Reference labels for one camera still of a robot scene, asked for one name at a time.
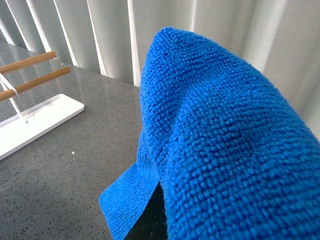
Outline white towel rack wooden bars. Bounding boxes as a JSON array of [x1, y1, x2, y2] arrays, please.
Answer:
[[0, 51, 85, 160]]

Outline blue microfiber cloth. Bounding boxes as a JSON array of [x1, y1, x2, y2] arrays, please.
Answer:
[[99, 40, 320, 240]]

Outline white pleated curtain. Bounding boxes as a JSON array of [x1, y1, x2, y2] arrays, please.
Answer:
[[0, 0, 320, 136]]

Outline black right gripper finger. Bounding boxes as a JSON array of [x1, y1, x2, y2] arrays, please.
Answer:
[[126, 183, 168, 240]]

